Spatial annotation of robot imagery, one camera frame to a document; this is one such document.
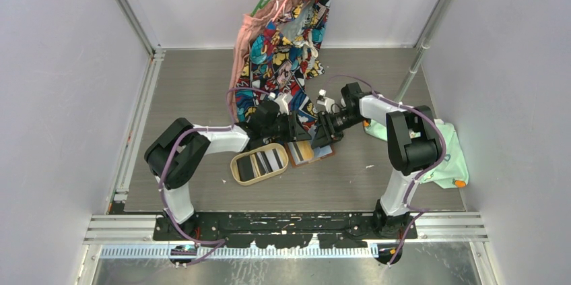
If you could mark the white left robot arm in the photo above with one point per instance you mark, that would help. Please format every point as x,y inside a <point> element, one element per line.
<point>174,157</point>

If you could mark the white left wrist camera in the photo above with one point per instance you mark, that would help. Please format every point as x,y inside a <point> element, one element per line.
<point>282,100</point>

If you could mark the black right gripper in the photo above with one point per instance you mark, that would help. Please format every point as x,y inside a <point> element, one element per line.
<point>326,133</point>

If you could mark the brown leather card holder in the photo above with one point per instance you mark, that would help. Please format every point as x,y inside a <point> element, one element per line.
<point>301,153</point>

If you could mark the pink hanging garment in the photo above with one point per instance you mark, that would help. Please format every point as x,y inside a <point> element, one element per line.
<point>250,26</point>

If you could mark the mint green cartoon cloth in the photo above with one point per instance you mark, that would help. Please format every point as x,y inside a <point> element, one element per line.
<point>452,172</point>

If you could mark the stack of dark cards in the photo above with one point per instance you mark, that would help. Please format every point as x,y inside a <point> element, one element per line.
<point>263,163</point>

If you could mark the colourful comic print shorts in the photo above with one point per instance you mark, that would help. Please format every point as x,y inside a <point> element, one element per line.
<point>281,57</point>

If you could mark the beige oval card tray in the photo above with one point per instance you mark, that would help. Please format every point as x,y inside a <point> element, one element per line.
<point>259,164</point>

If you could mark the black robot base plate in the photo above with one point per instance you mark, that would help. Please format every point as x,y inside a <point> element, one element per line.
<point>283,230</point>

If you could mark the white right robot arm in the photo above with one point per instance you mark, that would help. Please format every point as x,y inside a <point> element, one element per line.
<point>414,146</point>

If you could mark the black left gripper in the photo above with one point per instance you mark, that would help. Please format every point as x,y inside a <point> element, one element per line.
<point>290,120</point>

